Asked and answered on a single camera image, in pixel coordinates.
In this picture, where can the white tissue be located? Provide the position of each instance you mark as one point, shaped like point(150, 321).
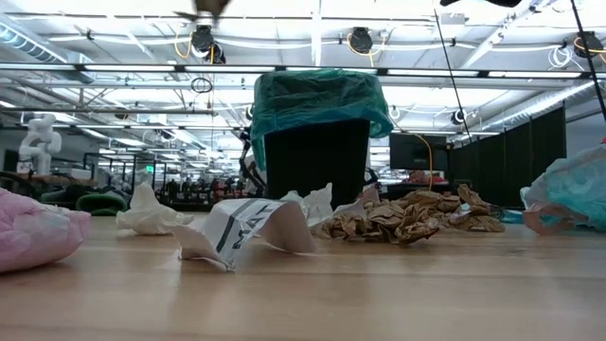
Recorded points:
point(147, 215)
point(317, 203)

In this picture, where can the white wrapper with dark print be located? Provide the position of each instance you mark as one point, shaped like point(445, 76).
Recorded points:
point(352, 208)

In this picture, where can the orange black white snack wrapper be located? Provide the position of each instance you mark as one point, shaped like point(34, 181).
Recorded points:
point(371, 194)

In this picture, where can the grey cone with green rim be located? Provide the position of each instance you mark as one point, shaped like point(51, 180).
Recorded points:
point(85, 203)

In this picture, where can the white wrapper with MAT print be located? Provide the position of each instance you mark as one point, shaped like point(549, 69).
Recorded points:
point(237, 227)

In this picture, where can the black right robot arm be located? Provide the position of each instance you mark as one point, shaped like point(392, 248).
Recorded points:
point(502, 2)

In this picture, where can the black background robot arm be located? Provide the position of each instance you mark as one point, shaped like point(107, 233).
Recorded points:
point(248, 166)

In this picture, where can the grey ceiling duct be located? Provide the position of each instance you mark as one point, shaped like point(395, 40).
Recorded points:
point(28, 45)

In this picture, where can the thin black diagonal pole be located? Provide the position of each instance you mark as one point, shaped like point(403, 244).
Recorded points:
point(585, 47)
point(451, 71)

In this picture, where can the pink plastic bag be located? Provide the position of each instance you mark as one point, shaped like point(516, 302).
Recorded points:
point(33, 232)

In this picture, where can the teal trash bag with trash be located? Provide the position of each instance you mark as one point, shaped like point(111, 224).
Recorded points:
point(317, 99)

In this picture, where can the long ceiling light bar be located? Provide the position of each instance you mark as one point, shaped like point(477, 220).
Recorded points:
point(132, 67)

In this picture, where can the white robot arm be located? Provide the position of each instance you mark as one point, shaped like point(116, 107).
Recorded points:
point(40, 142)

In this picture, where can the brown paper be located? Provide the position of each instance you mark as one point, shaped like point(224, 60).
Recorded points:
point(473, 208)
point(212, 5)
point(402, 225)

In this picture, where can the black curtain partition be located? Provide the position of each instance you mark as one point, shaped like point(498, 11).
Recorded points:
point(511, 161)

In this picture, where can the black trash bin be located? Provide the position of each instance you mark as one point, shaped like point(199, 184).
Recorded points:
point(317, 161)

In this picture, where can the black monitor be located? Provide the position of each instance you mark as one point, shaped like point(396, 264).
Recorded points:
point(412, 151)

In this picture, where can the fresh light blue trash bag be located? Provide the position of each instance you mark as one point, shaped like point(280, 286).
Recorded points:
point(573, 189)

